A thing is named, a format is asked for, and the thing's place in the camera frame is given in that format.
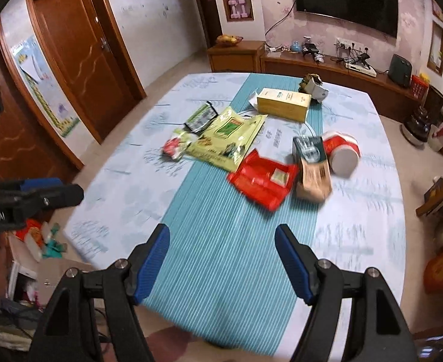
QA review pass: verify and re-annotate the dark brown inner door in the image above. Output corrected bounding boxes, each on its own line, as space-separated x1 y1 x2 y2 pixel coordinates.
189 0 222 48

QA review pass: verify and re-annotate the brown wavy wooden panel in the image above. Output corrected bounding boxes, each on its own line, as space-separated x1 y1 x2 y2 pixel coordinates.
0 26 84 185

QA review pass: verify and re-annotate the black board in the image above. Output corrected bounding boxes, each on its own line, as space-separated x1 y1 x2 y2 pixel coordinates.
423 85 443 125

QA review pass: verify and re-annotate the black cooker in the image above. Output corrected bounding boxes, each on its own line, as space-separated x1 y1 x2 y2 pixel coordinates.
400 106 433 148

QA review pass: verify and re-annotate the green black packet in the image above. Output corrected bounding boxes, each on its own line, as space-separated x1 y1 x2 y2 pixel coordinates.
184 102 219 134

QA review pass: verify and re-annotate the red basket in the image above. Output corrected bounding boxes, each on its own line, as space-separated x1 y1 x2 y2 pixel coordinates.
410 75 429 99

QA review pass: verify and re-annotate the table with leaf tablecloth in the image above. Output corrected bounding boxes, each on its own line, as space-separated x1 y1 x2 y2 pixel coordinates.
63 71 407 359

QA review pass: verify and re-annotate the fruit bowl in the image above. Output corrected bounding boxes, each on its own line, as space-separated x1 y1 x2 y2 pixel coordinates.
216 35 245 47

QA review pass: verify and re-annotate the small red crumpled packet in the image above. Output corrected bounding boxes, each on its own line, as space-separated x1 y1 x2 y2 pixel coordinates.
162 136 192 161

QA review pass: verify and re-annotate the white set-top box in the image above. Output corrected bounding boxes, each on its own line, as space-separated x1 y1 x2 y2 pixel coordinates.
344 63 378 78

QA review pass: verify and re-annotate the wooden chair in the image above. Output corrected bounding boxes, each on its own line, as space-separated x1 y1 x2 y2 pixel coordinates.
416 166 443 219

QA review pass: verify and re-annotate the pale yellow long box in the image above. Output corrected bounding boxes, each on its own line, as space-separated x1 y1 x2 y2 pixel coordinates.
249 88 313 123

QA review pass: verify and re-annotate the white power strip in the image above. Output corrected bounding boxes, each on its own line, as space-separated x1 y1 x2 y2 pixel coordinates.
335 38 371 53

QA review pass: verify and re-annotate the framed wall niche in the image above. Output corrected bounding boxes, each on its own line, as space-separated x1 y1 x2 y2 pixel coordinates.
427 21 443 74

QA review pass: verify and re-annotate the red white canister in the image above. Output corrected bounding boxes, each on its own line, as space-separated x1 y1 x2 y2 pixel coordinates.
321 130 362 178

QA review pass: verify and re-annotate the wooden side cabinet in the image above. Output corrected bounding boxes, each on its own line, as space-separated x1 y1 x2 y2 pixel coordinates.
206 41 266 73

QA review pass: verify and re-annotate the white dark carton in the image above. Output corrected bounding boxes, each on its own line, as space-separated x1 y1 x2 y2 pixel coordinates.
298 73 330 103

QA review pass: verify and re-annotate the wall poster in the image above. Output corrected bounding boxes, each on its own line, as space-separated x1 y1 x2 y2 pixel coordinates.
12 36 81 138

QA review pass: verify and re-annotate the black stand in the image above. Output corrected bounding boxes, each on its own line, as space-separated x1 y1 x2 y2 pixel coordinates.
352 52 373 68

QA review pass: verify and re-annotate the long wooden television cabinet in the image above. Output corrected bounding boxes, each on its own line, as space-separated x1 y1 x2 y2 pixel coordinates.
259 49 429 121

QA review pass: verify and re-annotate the brown wooden door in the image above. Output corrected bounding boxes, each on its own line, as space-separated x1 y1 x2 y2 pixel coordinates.
25 0 147 144

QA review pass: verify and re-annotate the white bucket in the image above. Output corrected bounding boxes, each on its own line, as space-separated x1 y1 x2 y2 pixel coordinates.
429 124 443 151

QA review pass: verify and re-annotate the television cable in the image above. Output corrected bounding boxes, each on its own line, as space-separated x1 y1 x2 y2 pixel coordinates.
264 2 297 48

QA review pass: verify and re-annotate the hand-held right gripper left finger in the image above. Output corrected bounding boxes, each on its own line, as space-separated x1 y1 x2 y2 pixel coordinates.
27 223 171 362

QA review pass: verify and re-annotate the person's right hand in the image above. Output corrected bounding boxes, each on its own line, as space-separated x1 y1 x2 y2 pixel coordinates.
146 328 207 362

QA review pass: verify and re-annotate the yellow green bag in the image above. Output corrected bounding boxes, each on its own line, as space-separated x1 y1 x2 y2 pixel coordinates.
184 106 268 172

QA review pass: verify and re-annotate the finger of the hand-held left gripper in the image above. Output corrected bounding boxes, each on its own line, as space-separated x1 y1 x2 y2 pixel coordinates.
0 178 64 201
16 184 85 219

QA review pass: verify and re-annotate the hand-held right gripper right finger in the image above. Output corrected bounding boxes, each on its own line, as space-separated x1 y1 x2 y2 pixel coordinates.
274 224 418 362

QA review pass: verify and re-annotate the brown box with dark face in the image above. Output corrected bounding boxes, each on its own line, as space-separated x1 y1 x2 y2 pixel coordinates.
292 136 333 202

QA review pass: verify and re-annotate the dark green toaster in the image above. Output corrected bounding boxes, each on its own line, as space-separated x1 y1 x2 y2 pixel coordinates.
389 53 413 87

